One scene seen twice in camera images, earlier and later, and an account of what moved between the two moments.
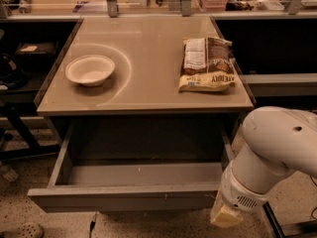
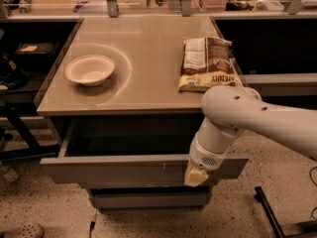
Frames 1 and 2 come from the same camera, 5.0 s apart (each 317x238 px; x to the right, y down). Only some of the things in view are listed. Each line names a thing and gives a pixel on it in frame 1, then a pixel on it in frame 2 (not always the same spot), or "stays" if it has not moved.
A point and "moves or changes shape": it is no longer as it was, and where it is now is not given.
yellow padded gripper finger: [224, 215] -> [194, 176]
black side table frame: [14, 112] stays
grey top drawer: [136, 165] moves or changes shape
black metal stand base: [307, 229] stays
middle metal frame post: [186, 0] stays
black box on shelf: [36, 56] stays
